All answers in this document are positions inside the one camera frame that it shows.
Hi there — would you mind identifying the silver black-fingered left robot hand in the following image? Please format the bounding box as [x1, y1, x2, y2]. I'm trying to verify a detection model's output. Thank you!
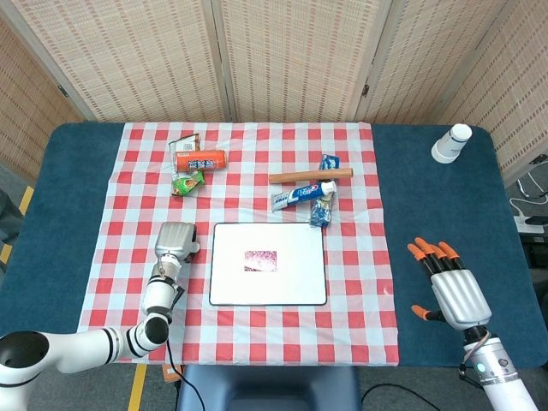
[153, 222, 201, 265]

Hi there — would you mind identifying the dark blue seat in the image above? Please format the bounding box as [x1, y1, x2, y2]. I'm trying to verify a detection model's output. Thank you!
[176, 363, 361, 411]

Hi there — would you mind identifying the wooden rolling pin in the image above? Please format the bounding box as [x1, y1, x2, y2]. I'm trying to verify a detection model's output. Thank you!
[268, 167, 354, 185]

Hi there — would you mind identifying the silver brown snack packet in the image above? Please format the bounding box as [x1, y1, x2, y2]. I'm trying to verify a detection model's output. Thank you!
[167, 133, 202, 153]

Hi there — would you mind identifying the red white checkered tablecloth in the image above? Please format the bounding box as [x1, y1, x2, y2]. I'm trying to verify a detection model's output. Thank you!
[76, 122, 402, 367]

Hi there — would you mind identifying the pink patterned square packet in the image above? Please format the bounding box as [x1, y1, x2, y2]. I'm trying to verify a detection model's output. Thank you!
[243, 250, 278, 273]

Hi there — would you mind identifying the white cable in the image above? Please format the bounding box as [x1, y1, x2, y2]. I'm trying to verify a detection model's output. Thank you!
[508, 194, 532, 219]

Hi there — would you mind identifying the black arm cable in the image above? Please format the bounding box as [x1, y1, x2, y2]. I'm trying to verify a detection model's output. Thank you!
[165, 333, 205, 411]

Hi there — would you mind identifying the white rectangular tray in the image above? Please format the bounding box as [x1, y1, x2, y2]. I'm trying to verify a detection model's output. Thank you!
[208, 222, 328, 307]

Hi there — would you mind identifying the black floor cable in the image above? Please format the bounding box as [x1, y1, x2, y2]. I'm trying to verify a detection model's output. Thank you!
[361, 383, 446, 411]

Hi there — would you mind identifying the blue snack bag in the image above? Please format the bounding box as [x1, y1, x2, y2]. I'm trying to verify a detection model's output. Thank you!
[309, 194, 334, 228]

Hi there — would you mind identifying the blue white toothpaste tube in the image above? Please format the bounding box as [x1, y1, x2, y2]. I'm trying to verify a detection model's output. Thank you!
[270, 180, 337, 213]

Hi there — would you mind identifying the silver orange-tipped right robot hand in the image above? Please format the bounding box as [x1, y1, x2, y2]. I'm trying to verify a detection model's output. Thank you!
[407, 237, 492, 331]

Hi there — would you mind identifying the orange soda can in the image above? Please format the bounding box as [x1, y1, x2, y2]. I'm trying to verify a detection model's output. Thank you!
[174, 149, 228, 174]

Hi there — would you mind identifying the dark blue table cover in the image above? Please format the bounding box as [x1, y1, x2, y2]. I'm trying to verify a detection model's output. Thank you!
[0, 122, 548, 369]

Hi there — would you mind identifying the green snack packet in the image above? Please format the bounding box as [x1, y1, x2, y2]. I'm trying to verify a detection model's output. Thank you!
[170, 170, 206, 198]

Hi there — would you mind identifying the white power strip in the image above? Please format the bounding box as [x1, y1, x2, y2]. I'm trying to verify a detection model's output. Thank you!
[513, 213, 548, 235]

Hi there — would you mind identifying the woven folding screen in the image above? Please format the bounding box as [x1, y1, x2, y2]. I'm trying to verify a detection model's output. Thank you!
[0, 0, 548, 185]

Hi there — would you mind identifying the white paper cup stack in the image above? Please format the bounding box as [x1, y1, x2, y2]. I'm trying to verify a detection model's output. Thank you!
[430, 123, 473, 164]

